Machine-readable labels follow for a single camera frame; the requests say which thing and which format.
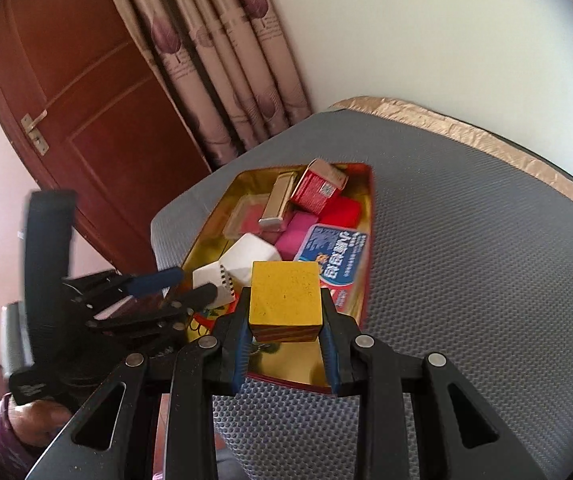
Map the brown and red carton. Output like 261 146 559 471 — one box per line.
290 158 349 213

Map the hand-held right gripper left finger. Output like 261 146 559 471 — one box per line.
25 285 254 480

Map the red tin box gold inside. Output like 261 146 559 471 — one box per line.
180 162 374 395

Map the clear plastic box red insert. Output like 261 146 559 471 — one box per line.
224 195 274 240

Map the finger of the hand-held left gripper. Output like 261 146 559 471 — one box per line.
90 283 220 342
64 266 186 307

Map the magenta rectangular box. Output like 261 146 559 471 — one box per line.
274 211 319 262

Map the person's left hand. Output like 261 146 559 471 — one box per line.
6 401 74 447

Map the yellow cube box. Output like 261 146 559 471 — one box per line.
248 260 323 343

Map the grey object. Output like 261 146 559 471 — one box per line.
0 302 34 381

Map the red rectangular box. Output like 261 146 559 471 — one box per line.
320 196 364 228

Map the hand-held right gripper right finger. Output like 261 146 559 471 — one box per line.
319 287 549 480

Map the gold metal lighter case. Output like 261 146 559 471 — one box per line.
259 172 298 232

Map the small white cube box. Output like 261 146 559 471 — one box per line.
192 261 237 308

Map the grey honeycomb mat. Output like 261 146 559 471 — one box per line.
150 110 573 480

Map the brass door handle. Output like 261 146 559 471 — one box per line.
20 109 50 156

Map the gold tablecloth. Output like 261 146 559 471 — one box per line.
327 96 573 221

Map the white power adapter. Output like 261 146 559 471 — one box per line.
220 232 284 286

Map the brown wooden door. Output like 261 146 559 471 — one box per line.
0 0 212 276

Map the beige leaf print curtain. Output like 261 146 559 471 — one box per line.
96 0 313 168

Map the clear floss pick box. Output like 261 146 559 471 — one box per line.
293 224 369 317

